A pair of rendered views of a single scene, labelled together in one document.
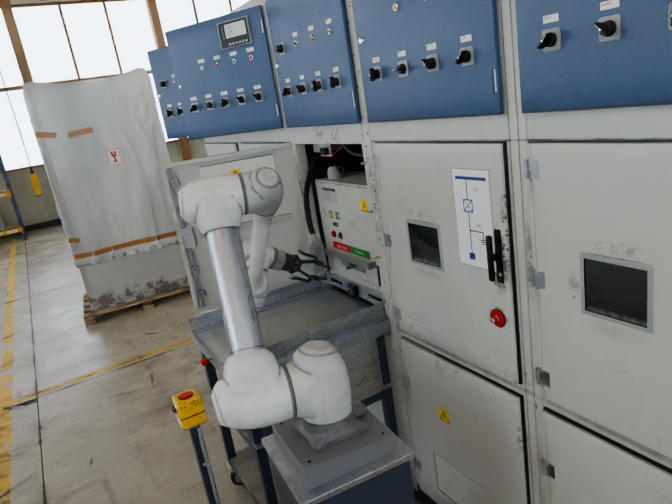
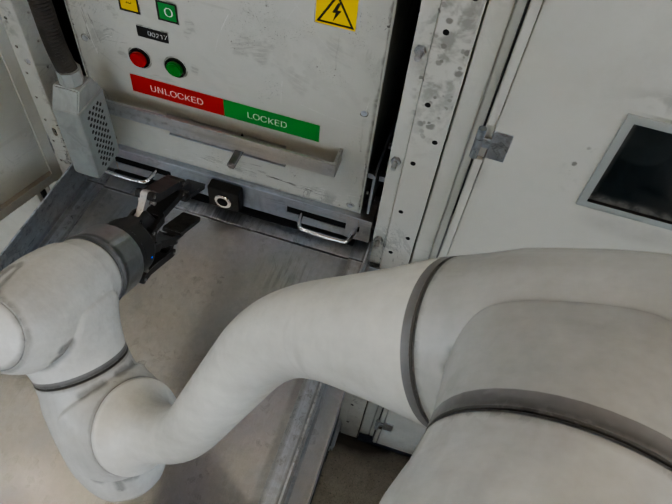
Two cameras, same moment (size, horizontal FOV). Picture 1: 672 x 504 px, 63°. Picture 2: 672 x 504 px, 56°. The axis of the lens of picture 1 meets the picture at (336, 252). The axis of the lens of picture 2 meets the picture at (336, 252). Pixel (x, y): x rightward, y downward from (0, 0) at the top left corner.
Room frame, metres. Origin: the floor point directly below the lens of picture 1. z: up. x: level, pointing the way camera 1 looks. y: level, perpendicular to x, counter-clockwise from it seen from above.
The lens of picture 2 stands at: (1.74, 0.39, 1.78)
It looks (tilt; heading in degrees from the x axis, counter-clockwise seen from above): 54 degrees down; 309
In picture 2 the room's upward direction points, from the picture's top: 8 degrees clockwise
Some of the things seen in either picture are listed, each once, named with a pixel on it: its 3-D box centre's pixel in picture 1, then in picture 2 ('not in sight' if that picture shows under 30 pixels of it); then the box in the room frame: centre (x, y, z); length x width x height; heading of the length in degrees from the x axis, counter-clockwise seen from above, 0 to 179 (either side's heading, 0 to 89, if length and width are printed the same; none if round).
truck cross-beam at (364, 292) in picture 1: (359, 287); (233, 182); (2.38, -0.08, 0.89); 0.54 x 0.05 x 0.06; 28
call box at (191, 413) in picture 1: (189, 408); not in sight; (1.62, 0.57, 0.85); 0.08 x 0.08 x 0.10; 28
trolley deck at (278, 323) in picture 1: (285, 330); (138, 390); (2.20, 0.27, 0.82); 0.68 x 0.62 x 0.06; 118
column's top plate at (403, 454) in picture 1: (333, 447); not in sight; (1.44, 0.10, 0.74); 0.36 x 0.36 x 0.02; 23
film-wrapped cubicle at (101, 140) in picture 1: (116, 193); not in sight; (5.59, 2.11, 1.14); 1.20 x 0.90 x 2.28; 112
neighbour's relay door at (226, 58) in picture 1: (220, 78); not in sight; (2.85, 0.43, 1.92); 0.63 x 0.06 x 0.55; 57
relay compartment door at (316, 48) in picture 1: (305, 57); not in sight; (2.34, -0.01, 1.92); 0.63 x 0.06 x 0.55; 28
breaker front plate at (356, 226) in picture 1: (348, 236); (220, 76); (2.38, -0.07, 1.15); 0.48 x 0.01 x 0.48; 28
